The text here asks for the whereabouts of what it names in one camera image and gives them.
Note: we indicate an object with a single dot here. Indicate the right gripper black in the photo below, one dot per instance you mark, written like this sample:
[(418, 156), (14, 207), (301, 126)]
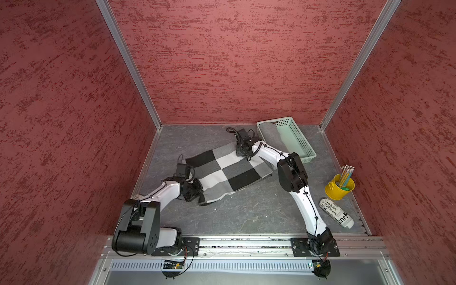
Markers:
[(239, 151)]

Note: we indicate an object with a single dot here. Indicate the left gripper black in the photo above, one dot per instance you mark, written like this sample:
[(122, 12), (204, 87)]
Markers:
[(199, 192)]

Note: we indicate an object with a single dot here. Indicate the black white checkered scarf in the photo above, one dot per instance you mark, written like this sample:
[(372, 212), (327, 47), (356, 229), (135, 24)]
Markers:
[(221, 172)]

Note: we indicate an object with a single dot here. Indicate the grey knitted scarf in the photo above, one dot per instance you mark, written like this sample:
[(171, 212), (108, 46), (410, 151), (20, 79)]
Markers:
[(272, 137)]

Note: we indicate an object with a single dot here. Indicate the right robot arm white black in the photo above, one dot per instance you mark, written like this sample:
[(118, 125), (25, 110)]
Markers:
[(294, 180)]

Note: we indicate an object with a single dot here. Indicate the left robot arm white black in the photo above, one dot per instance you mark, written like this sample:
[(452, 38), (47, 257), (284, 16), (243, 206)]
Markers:
[(138, 230)]

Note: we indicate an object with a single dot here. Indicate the light green plastic basket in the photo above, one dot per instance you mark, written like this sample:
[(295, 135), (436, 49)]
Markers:
[(292, 137)]

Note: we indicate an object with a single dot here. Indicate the yellow pencil cup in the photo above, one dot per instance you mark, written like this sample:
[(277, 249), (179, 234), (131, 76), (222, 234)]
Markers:
[(334, 192)]

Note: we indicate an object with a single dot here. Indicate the white printed cup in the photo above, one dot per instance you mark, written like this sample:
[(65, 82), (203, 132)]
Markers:
[(336, 213)]

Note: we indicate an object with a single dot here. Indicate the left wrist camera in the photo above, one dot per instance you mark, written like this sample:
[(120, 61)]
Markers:
[(183, 171)]

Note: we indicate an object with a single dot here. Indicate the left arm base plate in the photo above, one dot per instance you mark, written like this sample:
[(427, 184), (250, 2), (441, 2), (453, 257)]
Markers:
[(186, 247)]

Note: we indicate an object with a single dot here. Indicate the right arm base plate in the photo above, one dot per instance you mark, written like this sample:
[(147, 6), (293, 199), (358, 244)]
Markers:
[(304, 247)]

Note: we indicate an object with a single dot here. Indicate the aluminium front rail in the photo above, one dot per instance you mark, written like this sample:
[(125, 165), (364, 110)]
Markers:
[(347, 247)]

